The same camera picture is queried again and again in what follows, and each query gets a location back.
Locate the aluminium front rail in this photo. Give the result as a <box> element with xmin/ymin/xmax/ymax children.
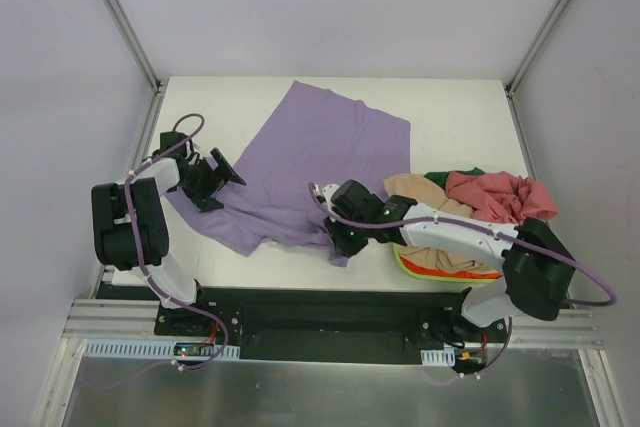
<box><xmin>63</xmin><ymin>299</ymin><xmax>604</xmax><ymax>350</ymax></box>

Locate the left aluminium frame post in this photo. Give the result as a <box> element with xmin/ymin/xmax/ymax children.
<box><xmin>102</xmin><ymin>0</ymin><xmax>162</xmax><ymax>93</ymax></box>

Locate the white cable duct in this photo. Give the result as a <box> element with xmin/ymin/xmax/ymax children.
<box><xmin>420</xmin><ymin>346</ymin><xmax>456</xmax><ymax>368</ymax></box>
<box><xmin>84</xmin><ymin>339</ymin><xmax>241</xmax><ymax>363</ymax></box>

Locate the dark green t shirt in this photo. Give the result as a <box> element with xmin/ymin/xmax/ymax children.
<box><xmin>424</xmin><ymin>167</ymin><xmax>485</xmax><ymax>190</ymax></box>

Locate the green plastic basket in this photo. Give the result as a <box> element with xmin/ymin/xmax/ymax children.
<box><xmin>392</xmin><ymin>245</ymin><xmax>502</xmax><ymax>284</ymax></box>

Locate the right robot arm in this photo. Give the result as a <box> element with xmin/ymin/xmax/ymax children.
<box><xmin>309</xmin><ymin>180</ymin><xmax>575</xmax><ymax>342</ymax></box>

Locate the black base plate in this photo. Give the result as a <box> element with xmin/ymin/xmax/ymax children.
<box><xmin>152</xmin><ymin>288</ymin><xmax>515</xmax><ymax>367</ymax></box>

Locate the aluminium frame post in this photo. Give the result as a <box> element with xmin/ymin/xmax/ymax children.
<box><xmin>505</xmin><ymin>0</ymin><xmax>573</xmax><ymax>98</ymax></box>
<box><xmin>102</xmin><ymin>0</ymin><xmax>162</xmax><ymax>93</ymax></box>

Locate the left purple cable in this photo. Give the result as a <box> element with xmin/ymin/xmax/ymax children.
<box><xmin>84</xmin><ymin>114</ymin><xmax>230</xmax><ymax>391</ymax></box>

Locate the purple t shirt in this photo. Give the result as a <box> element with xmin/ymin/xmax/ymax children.
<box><xmin>167</xmin><ymin>82</ymin><xmax>411</xmax><ymax>267</ymax></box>

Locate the right aluminium frame post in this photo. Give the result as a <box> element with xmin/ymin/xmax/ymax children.
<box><xmin>505</xmin><ymin>0</ymin><xmax>573</xmax><ymax>98</ymax></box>

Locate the orange t shirt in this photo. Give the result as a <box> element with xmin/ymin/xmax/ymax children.
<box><xmin>423</xmin><ymin>261</ymin><xmax>500</xmax><ymax>274</ymax></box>

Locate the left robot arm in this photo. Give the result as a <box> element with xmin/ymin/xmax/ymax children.
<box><xmin>91</xmin><ymin>130</ymin><xmax>246</xmax><ymax>336</ymax></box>

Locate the pink t shirt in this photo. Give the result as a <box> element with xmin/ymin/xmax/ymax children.
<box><xmin>445</xmin><ymin>172</ymin><xmax>558</xmax><ymax>224</ymax></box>

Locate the right white cable duct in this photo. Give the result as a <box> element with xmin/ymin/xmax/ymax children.
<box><xmin>420</xmin><ymin>346</ymin><xmax>456</xmax><ymax>368</ymax></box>

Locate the left white cable duct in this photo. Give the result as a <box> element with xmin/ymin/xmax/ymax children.
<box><xmin>84</xmin><ymin>339</ymin><xmax>241</xmax><ymax>363</ymax></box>

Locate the beige t shirt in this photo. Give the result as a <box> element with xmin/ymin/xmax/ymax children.
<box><xmin>384</xmin><ymin>173</ymin><xmax>483</xmax><ymax>268</ymax></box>

